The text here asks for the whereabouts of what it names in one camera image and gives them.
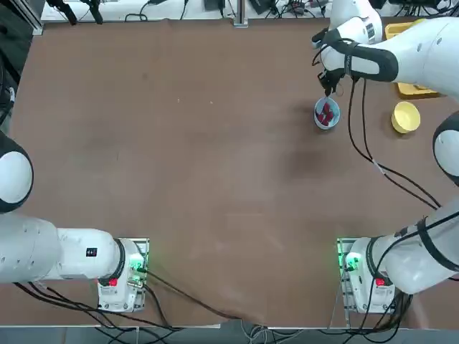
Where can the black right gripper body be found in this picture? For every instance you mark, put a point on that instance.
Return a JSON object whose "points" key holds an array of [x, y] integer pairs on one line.
{"points": [[329, 78]]}

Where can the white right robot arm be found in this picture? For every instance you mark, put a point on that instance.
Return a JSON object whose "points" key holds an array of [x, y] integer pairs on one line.
{"points": [[423, 46]]}

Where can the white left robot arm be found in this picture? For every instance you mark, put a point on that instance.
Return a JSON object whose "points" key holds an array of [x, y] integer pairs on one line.
{"points": [[32, 251]]}

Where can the red strawberry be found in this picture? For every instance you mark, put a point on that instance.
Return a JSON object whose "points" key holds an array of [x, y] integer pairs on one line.
{"points": [[330, 120], [327, 107], [320, 118]]}

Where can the light blue bowl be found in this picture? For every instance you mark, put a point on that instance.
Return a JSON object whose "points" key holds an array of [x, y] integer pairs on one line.
{"points": [[338, 113]]}

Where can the yellow bowl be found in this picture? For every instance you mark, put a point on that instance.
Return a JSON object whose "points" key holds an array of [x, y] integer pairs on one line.
{"points": [[405, 118]]}

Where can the yellow plastic tray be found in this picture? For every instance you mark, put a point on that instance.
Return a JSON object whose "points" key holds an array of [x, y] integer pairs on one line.
{"points": [[394, 30]]}

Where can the red and black device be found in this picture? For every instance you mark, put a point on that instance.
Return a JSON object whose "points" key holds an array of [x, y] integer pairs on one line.
{"points": [[295, 3]]}

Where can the large black power supply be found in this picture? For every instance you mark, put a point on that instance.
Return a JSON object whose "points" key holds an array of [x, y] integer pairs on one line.
{"points": [[263, 5], [214, 4]]}

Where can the black stand leg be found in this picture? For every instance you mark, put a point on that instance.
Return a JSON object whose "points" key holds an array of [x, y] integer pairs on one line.
{"points": [[68, 12], [95, 12]]}

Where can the aluminium frame post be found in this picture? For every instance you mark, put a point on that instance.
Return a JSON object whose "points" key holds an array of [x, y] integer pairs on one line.
{"points": [[241, 14], [32, 21]]}

